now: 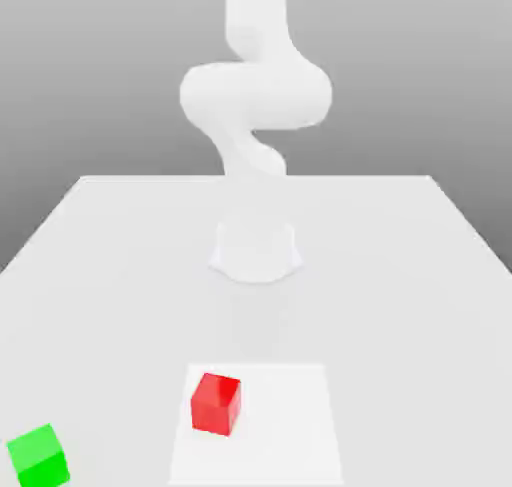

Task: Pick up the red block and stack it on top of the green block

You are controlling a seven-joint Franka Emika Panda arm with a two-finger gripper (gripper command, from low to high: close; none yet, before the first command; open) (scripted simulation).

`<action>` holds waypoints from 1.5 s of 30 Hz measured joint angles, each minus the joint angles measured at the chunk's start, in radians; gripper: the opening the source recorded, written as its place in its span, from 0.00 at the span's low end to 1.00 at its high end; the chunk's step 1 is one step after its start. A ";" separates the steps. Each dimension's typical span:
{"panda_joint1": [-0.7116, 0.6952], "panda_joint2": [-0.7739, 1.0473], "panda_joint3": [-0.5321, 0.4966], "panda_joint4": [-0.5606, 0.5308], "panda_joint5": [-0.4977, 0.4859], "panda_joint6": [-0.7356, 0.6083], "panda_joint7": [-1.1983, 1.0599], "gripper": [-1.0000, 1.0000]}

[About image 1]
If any small red cube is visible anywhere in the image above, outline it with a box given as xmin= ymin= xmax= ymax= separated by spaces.
xmin=190 ymin=371 xmax=242 ymax=437

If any small green cube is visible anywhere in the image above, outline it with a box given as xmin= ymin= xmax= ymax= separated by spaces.
xmin=6 ymin=422 xmax=72 ymax=487

